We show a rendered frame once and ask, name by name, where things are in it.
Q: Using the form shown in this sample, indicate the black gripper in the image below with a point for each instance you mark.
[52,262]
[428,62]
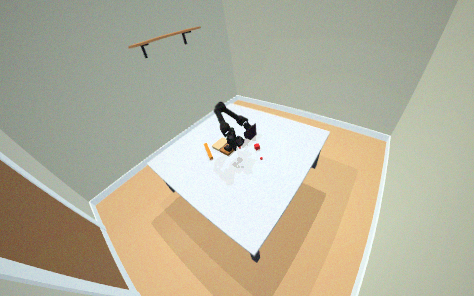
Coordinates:
[234,146]

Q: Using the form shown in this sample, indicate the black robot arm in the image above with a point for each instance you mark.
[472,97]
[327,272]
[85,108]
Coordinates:
[225,127]

